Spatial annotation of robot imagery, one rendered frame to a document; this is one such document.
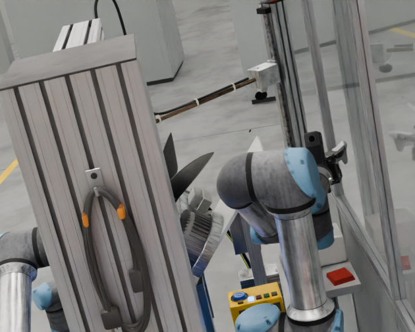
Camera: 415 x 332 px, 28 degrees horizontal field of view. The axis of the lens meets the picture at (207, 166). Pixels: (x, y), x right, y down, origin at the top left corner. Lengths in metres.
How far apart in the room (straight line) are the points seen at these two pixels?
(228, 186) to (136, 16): 8.01
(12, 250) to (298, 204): 0.86
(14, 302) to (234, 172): 0.73
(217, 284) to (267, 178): 3.15
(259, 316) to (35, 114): 0.86
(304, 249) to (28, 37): 8.50
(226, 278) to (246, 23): 3.66
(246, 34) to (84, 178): 6.68
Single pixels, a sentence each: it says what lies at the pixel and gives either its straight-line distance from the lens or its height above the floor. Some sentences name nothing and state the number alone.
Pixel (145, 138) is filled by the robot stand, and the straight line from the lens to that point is 1.47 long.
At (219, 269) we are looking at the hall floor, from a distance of 5.13.
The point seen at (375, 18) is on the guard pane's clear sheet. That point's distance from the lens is 2.05.
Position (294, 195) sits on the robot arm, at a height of 1.59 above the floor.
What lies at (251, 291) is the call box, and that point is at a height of 1.07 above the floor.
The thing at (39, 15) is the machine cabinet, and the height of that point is 1.07.
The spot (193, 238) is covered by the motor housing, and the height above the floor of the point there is 1.13.
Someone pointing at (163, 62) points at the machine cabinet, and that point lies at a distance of 9.89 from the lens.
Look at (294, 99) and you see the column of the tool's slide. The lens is 3.12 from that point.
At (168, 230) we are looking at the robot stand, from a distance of 1.53.
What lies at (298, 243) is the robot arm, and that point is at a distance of 1.91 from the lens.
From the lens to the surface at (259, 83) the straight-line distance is 3.02.
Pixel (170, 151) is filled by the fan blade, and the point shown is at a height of 1.36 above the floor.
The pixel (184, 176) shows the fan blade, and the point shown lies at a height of 1.36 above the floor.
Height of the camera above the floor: 2.31
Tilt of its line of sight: 20 degrees down
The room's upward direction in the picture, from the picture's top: 13 degrees counter-clockwise
